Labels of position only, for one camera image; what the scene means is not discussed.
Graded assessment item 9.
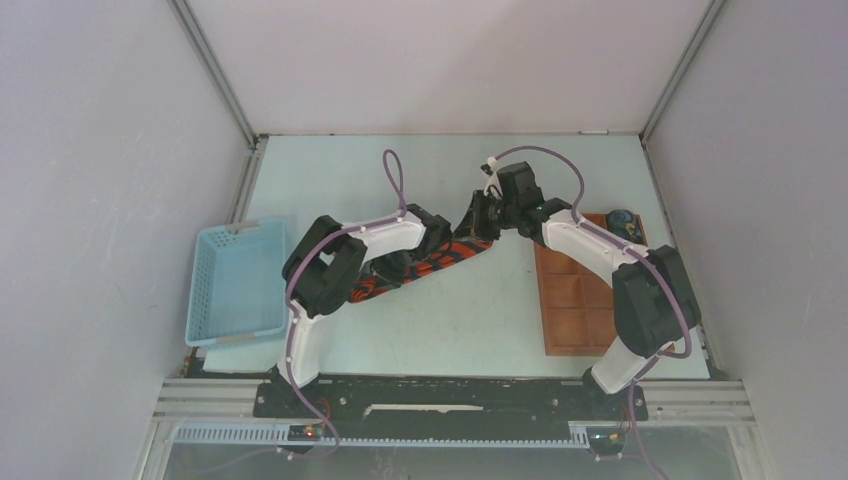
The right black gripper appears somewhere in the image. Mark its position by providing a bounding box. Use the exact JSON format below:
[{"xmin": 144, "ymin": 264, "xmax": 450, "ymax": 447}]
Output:
[{"xmin": 452, "ymin": 190, "xmax": 519, "ymax": 243}]

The orange navy striped tie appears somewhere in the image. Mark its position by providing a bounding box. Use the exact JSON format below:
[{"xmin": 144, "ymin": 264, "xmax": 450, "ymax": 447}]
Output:
[{"xmin": 348, "ymin": 238, "xmax": 493, "ymax": 304}]

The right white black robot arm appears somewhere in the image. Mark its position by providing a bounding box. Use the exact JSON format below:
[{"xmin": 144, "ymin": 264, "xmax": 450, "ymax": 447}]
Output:
[{"xmin": 468, "ymin": 157, "xmax": 700, "ymax": 418}]

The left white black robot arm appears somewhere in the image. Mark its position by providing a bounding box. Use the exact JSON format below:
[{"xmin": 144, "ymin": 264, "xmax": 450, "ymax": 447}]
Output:
[{"xmin": 277, "ymin": 204, "xmax": 452, "ymax": 417}]

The brown wooden divided tray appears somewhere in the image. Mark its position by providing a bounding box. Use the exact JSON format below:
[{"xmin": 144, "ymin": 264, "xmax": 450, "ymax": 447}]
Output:
[{"xmin": 534, "ymin": 210, "xmax": 648, "ymax": 357}]

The blue patterned rolled tie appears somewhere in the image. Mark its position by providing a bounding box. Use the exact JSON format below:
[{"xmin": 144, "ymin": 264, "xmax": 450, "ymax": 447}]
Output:
[{"xmin": 605, "ymin": 209, "xmax": 646, "ymax": 245}]

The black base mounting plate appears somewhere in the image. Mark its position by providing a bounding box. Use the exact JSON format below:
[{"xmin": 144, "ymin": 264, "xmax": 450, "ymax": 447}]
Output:
[{"xmin": 253, "ymin": 373, "xmax": 648, "ymax": 440}]

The light blue plastic basket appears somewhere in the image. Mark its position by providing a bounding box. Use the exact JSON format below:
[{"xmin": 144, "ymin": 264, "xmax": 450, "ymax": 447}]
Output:
[{"xmin": 184, "ymin": 217, "xmax": 288, "ymax": 349}]

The white slotted cable duct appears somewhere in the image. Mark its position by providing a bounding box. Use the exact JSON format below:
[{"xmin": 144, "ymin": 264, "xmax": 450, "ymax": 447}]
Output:
[{"xmin": 172, "ymin": 423, "xmax": 589, "ymax": 449}]

